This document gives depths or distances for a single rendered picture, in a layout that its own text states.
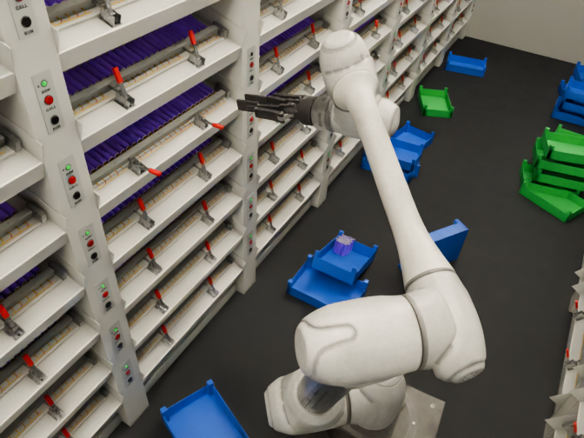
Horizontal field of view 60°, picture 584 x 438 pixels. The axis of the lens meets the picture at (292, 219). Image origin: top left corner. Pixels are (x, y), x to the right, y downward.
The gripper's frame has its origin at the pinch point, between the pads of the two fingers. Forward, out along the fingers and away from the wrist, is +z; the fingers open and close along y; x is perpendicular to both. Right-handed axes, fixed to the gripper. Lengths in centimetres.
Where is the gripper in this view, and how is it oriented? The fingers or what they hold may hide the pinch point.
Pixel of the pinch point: (251, 102)
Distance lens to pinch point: 141.9
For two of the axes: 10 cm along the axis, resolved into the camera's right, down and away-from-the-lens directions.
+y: -5.0, 5.6, -6.6
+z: -8.6, -2.1, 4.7
